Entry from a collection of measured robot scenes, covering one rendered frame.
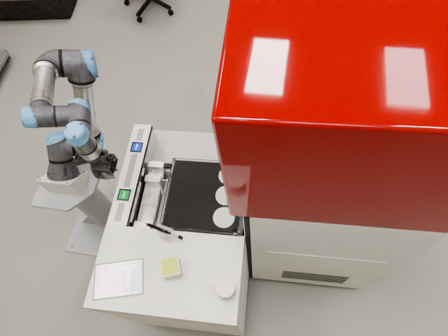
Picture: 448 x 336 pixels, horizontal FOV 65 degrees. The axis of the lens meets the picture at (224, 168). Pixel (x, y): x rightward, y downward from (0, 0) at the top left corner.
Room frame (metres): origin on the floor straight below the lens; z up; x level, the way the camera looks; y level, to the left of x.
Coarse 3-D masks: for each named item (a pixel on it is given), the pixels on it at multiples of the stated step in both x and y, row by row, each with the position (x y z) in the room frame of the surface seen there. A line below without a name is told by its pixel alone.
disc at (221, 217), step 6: (216, 210) 0.61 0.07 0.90; (222, 210) 0.60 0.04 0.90; (228, 210) 0.60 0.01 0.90; (216, 216) 0.58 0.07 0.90; (222, 216) 0.57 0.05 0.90; (228, 216) 0.57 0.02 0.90; (234, 216) 0.56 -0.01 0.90; (216, 222) 0.55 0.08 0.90; (222, 222) 0.55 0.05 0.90; (228, 222) 0.54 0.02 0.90
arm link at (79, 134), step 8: (72, 128) 0.74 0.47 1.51; (80, 128) 0.73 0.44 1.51; (88, 128) 0.76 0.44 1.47; (72, 136) 0.71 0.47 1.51; (80, 136) 0.71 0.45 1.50; (88, 136) 0.72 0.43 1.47; (72, 144) 0.70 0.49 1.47; (80, 144) 0.70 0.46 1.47; (88, 144) 0.71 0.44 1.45; (96, 144) 0.73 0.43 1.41; (80, 152) 0.70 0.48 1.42; (88, 152) 0.70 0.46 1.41
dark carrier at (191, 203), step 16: (176, 176) 0.82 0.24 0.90; (192, 176) 0.81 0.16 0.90; (208, 176) 0.79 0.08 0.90; (176, 192) 0.73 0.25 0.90; (192, 192) 0.72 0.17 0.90; (208, 192) 0.71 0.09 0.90; (176, 208) 0.65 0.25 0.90; (192, 208) 0.64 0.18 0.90; (208, 208) 0.62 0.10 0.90; (176, 224) 0.57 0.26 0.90; (192, 224) 0.56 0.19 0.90; (208, 224) 0.55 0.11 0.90
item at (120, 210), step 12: (132, 132) 1.08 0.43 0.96; (144, 132) 1.07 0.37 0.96; (144, 144) 1.00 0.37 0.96; (132, 156) 0.94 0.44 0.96; (132, 168) 0.88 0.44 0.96; (120, 180) 0.82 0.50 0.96; (132, 180) 0.81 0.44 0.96; (132, 192) 0.74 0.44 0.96; (120, 204) 0.70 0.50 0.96; (120, 216) 0.64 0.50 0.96
